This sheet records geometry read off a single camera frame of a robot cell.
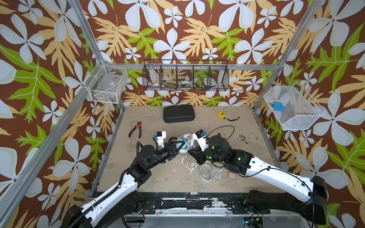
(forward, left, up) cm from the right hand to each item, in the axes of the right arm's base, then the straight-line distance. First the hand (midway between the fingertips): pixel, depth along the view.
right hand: (187, 151), depth 70 cm
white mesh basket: (+25, -63, +4) cm, 68 cm away
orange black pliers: (+33, +36, -22) cm, 53 cm away
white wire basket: (+41, +50, +12) cm, 65 cm away
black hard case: (+43, +5, -19) cm, 48 cm away
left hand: (+2, +1, +5) cm, 5 cm away
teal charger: (+3, +1, +4) cm, 5 cm away
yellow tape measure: (+44, -30, -22) cm, 58 cm away
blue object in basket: (+29, -57, +2) cm, 64 cm away
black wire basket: (+54, 0, +9) cm, 54 cm away
